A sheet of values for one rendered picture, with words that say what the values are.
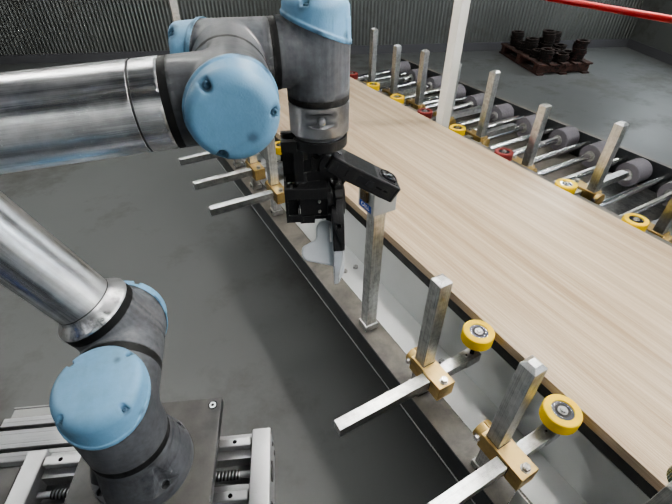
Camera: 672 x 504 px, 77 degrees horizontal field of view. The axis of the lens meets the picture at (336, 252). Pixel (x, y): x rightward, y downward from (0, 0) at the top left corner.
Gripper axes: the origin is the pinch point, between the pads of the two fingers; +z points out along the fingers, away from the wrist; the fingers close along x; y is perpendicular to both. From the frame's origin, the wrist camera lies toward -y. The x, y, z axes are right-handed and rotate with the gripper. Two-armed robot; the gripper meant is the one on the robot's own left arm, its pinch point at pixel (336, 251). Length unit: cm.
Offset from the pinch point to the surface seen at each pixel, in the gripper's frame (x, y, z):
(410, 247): -50, -29, 42
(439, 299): -10.9, -24.0, 24.4
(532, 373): 11.5, -33.5, 21.0
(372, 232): -34.9, -13.1, 23.0
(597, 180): -82, -111, 40
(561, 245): -46, -78, 42
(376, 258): -35, -15, 32
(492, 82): -139, -87, 20
